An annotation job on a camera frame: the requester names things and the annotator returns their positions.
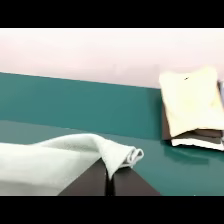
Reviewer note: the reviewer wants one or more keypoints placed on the cream T-shirt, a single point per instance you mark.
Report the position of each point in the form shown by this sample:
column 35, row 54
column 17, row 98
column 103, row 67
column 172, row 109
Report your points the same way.
column 191, row 100

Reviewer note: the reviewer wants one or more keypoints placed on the white garment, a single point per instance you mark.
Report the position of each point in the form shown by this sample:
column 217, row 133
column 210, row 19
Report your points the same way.
column 196, row 142
column 50, row 163

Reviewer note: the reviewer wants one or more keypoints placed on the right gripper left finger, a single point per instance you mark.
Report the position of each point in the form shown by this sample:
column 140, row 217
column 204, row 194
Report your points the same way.
column 90, row 183

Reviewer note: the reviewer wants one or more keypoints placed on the white folded garment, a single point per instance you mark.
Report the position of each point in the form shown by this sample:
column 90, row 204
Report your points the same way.
column 196, row 142

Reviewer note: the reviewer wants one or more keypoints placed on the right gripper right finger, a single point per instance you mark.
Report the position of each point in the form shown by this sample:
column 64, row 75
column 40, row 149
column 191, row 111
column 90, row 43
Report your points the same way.
column 131, row 185

